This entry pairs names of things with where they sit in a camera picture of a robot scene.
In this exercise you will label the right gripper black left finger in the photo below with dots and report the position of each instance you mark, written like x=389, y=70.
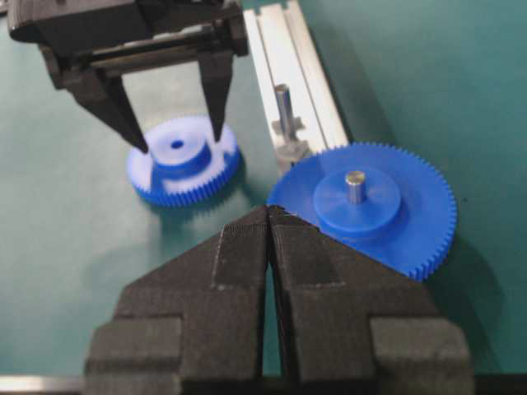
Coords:
x=192, y=326

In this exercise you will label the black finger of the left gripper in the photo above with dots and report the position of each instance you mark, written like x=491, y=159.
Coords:
x=106, y=98
x=216, y=74

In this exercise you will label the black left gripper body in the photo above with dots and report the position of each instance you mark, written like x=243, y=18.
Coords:
x=73, y=28

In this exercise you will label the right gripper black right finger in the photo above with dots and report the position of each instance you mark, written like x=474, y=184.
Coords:
x=351, y=325

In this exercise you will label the small blue plastic gear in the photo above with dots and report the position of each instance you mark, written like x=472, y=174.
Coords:
x=184, y=164

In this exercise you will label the bare steel shaft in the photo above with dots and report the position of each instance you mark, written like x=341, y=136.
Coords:
x=283, y=98

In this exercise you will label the large blue plastic gear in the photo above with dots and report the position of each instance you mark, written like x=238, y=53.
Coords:
x=407, y=221

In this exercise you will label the steel shaft through large gear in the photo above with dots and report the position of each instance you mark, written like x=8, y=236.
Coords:
x=356, y=186

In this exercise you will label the green table mat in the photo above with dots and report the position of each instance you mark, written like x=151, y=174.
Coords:
x=443, y=79

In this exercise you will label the silver aluminium extrusion rail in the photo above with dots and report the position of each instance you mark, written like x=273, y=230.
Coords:
x=284, y=53

